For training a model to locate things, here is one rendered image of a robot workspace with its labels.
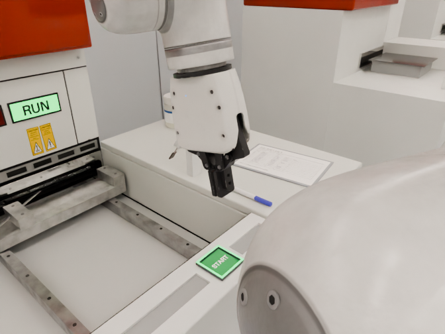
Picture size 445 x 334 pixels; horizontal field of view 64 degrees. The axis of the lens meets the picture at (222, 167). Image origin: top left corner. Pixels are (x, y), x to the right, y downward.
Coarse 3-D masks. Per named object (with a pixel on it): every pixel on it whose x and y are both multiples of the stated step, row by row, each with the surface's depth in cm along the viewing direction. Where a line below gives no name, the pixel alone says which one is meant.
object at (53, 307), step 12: (0, 252) 76; (12, 252) 76; (12, 264) 73; (24, 264) 73; (24, 276) 70; (36, 288) 67; (36, 300) 68; (48, 300) 65; (48, 312) 65; (60, 312) 62; (60, 324) 62; (72, 324) 60
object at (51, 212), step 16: (64, 192) 92; (80, 192) 92; (96, 192) 92; (112, 192) 94; (32, 208) 86; (48, 208) 86; (64, 208) 86; (80, 208) 88; (48, 224) 83; (0, 240) 75; (16, 240) 78
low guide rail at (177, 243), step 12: (108, 204) 95; (120, 204) 93; (120, 216) 93; (132, 216) 88; (144, 216) 88; (144, 228) 87; (156, 228) 84; (168, 240) 81; (180, 240) 80; (180, 252) 80; (192, 252) 77
